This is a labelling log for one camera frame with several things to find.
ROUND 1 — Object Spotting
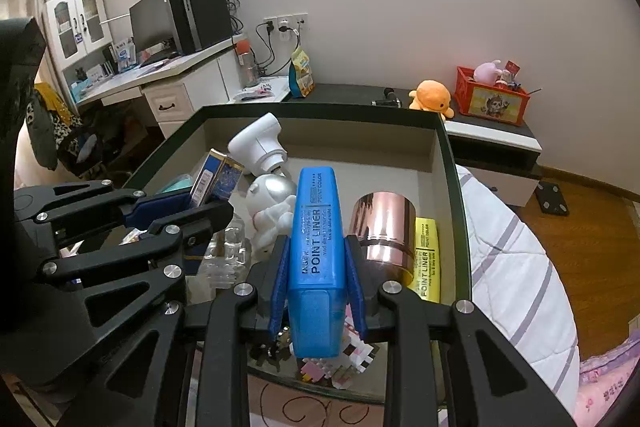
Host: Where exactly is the pink black storage box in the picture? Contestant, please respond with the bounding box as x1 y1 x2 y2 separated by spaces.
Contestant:
98 102 474 405

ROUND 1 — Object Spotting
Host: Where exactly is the white striped bed quilt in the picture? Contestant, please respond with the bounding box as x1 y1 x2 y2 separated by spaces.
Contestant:
188 163 582 427

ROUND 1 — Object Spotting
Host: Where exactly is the white wall power strip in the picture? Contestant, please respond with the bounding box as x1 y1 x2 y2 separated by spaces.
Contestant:
264 12 309 41

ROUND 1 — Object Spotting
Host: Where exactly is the blue card box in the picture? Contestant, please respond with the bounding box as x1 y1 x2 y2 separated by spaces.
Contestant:
190 148 244 207

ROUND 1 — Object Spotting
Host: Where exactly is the black floor scale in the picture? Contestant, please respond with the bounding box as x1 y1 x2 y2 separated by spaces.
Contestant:
535 180 570 217

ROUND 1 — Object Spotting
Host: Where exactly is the white glass door cabinet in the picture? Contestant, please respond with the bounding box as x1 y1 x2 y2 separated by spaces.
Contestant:
44 0 113 69

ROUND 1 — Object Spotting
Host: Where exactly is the blue point liner highlighter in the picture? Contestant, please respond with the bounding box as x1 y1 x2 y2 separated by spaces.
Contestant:
288 167 347 359

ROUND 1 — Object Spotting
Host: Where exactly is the red cap water bottle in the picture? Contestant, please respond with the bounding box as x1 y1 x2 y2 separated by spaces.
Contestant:
235 39 259 88

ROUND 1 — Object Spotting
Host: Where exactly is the pink plush in crate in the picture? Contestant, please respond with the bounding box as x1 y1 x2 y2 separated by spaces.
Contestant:
473 60 503 86

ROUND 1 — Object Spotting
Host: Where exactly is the yellow blue snack bag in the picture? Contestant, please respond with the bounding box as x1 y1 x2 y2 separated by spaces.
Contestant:
288 46 314 98

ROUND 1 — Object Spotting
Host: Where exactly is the small black gadget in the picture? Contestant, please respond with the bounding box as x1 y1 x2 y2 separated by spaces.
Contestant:
371 88 402 108

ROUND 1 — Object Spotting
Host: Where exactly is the red crate with picture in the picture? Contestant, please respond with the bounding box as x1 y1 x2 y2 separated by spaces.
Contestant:
452 66 530 126

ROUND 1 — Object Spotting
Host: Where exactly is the black computer monitor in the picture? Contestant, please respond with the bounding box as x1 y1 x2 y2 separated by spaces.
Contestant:
129 0 175 54

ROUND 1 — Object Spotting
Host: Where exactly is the yellow point liner highlighter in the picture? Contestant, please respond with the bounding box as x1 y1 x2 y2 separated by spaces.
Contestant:
409 217 440 303

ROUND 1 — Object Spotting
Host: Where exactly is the white desk with drawers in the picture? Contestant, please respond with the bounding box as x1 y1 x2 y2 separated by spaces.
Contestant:
75 35 244 138

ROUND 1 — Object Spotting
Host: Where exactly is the pink pastel brick block model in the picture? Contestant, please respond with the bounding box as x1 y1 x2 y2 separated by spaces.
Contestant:
299 305 380 390

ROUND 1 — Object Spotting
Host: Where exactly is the white astronaut figurine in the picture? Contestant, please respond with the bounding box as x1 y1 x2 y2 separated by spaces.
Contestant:
245 173 297 261

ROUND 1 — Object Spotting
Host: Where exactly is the black computer tower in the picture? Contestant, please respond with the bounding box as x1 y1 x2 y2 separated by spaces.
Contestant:
168 0 233 55

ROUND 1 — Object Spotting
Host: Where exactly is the rose gold metallic cylinder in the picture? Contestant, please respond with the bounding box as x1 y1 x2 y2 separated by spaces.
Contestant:
349 191 416 286

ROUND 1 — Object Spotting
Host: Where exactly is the orange octopus plush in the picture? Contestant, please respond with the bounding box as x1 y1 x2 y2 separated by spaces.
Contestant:
409 79 454 120

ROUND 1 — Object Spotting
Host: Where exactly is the white handheld device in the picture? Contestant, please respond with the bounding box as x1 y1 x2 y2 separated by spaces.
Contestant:
228 113 288 176

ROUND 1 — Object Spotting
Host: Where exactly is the teal round case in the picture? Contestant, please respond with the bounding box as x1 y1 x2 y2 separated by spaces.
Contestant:
157 173 193 194

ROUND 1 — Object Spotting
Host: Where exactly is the dark jacket on chair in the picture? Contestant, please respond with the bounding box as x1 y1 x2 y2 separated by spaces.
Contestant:
25 82 106 180

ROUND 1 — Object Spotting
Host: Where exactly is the clear plastic bottle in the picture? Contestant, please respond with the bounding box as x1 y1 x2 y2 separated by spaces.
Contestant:
198 213 252 298

